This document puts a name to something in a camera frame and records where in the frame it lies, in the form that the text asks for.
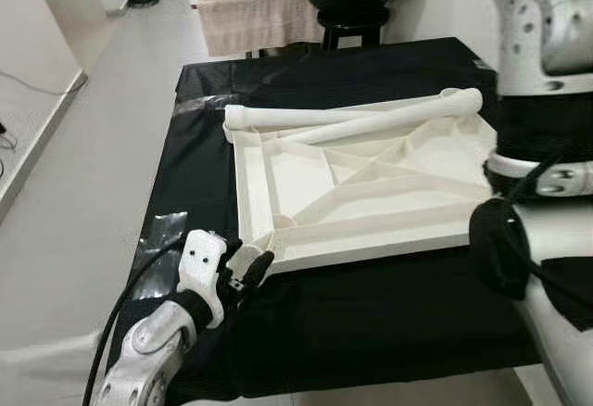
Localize black tablecloth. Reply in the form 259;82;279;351
109;37;593;400

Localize white plastic table top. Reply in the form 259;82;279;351
223;87;502;276

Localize beige striped towel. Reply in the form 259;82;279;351
190;0;326;58

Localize black wooden stool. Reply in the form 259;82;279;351
318;7;391;53

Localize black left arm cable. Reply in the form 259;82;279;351
82;237;188;406

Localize thin black cable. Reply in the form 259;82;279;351
0;68;71;101

